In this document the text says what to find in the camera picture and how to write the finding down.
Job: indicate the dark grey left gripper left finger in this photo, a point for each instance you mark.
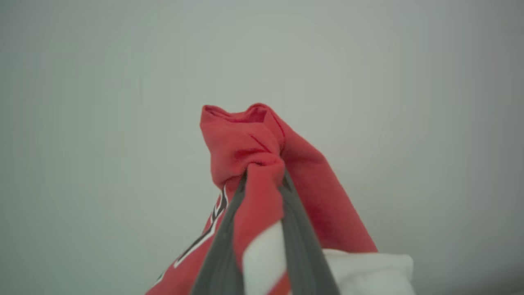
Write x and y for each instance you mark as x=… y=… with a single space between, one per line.
x=221 y=262

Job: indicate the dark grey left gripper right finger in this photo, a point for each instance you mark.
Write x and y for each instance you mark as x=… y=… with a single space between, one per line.
x=303 y=254

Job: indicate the red jersey with black lettering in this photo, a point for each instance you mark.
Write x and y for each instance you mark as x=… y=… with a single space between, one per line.
x=245 y=139

